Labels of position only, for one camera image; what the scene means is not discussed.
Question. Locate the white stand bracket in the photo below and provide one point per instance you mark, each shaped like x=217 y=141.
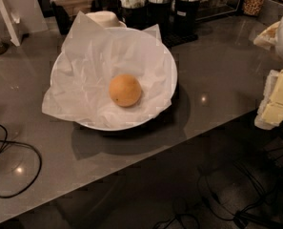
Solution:
x=12 y=23

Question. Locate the black utensil holder right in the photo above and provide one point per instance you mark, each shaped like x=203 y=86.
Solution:
x=185 y=16

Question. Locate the black utensil holder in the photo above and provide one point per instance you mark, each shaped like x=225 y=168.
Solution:
x=134 y=13
x=158 y=14
x=185 y=16

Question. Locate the orange fruit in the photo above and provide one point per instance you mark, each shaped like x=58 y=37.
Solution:
x=125 y=90

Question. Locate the small white cup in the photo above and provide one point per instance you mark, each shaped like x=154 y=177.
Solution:
x=106 y=19

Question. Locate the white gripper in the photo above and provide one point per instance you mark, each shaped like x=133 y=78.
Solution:
x=270 y=112

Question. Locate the black utensil holder left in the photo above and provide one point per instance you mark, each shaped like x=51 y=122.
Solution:
x=134 y=13

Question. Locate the black utensil holder middle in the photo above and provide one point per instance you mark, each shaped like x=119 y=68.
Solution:
x=158 y=14

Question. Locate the white tissue paper sheet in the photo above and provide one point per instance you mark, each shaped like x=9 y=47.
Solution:
x=87 y=73

